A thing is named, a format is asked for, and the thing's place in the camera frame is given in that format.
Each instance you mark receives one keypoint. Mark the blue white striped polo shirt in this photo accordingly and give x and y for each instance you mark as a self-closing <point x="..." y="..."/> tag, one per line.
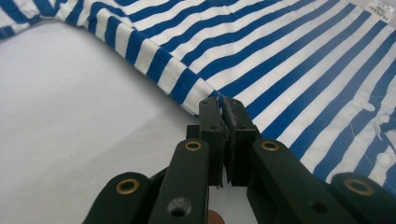
<point x="249" y="46"/>

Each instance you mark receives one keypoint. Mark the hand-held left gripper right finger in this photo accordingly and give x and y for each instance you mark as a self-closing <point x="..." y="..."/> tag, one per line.
<point x="241" y="133"/>

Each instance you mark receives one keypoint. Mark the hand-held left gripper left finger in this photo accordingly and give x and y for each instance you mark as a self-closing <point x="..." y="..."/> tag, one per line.
<point x="213" y="130"/>

